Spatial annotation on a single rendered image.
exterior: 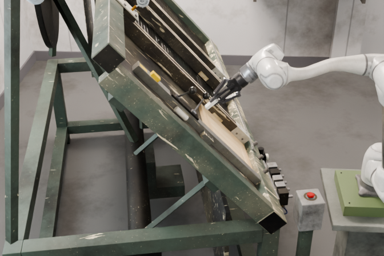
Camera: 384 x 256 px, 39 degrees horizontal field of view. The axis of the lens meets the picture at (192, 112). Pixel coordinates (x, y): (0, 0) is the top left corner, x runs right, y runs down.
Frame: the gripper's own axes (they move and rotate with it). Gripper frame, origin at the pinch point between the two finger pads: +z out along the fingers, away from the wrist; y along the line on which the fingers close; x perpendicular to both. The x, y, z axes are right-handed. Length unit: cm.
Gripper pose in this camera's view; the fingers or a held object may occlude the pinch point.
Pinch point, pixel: (211, 103)
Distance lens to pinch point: 261.9
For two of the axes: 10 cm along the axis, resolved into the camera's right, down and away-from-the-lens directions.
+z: -7.5, 6.1, 2.5
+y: 6.4, 6.1, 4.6
